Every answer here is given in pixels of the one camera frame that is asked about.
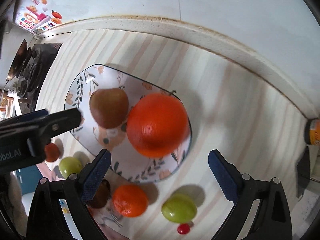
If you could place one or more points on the oval floral ceramic plate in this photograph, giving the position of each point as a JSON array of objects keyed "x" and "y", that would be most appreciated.
[{"x": 126, "y": 161}]

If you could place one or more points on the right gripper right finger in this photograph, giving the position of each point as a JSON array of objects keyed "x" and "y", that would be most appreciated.
[{"x": 226, "y": 174}]

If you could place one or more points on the colorful wall sticker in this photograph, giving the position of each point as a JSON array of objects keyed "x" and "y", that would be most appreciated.
[{"x": 36, "y": 16}]

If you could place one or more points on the red cherry tomato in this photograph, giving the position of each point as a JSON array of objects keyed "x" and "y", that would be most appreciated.
[{"x": 183, "y": 229}]

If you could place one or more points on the green apple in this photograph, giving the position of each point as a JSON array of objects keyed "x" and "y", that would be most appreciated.
[
  {"x": 70, "y": 165},
  {"x": 179, "y": 208}
]

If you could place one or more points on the brown round fruit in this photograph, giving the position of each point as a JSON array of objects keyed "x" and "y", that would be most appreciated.
[{"x": 52, "y": 152}]

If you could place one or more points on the black gas stove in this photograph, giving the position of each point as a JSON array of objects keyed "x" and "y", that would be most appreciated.
[{"x": 37, "y": 65}]

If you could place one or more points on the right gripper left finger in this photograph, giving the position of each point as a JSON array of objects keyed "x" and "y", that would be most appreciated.
[{"x": 93, "y": 173}]

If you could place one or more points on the black frying pan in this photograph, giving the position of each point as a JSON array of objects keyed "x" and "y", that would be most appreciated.
[{"x": 17, "y": 62}]

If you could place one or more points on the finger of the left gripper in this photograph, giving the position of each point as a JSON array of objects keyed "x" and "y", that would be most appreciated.
[
  {"x": 58, "y": 123},
  {"x": 37, "y": 113}
]

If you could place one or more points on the russet yellow red apple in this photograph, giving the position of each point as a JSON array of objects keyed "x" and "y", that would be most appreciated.
[{"x": 109, "y": 107}]

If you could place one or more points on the vinegar bottle yellow label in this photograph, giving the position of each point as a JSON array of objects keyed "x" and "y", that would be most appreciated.
[{"x": 312, "y": 132}]

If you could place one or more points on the blue kitchen cabinet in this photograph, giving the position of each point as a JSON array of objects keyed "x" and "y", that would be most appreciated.
[{"x": 28, "y": 178}]

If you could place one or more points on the medium orange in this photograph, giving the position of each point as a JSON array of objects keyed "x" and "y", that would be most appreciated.
[{"x": 130, "y": 200}]

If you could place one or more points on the dark red pomegranate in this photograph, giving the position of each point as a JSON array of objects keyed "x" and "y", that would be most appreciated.
[{"x": 101, "y": 196}]

